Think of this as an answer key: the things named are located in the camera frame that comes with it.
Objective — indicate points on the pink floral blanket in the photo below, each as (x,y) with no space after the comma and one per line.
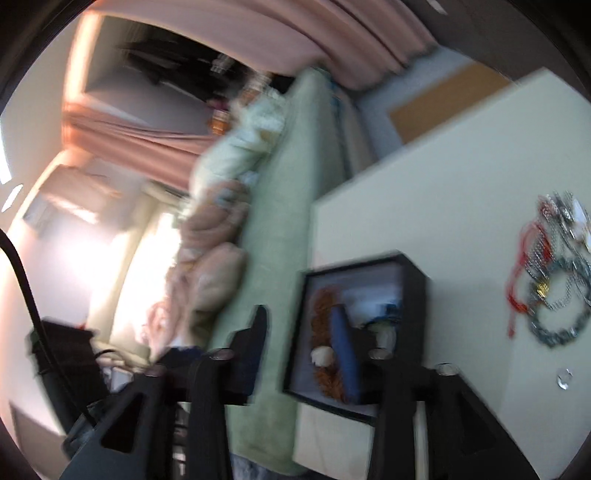
(207,258)

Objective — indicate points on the orange packet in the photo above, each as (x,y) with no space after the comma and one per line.
(219,122)

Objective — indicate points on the flat cardboard sheet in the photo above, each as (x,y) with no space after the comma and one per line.
(443,101)

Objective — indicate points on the pile of silver jewelry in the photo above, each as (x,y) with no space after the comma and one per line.
(563,277)

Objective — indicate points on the dark hanging clothes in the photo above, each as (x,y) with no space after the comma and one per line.
(175,55)

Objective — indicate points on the white low table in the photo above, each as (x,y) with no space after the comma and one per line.
(461,184)

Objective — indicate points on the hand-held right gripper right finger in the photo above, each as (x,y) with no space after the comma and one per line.
(346,355)

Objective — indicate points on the dark object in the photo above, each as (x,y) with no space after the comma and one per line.
(64,346)

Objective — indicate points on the wide pink curtain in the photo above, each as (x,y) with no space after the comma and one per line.
(369,41)

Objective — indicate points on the narrow pink curtain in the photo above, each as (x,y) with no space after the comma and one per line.
(138,138)

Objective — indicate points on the light green quilt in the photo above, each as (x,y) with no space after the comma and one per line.
(231,152)

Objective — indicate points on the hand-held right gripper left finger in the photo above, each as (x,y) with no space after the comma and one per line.
(251,355)

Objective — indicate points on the cream bed headboard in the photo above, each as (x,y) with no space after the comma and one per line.
(138,277)

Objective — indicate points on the black jewelry box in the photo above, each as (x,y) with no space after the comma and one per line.
(411,295)

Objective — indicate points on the bed with green cover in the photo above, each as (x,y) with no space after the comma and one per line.
(277,230)

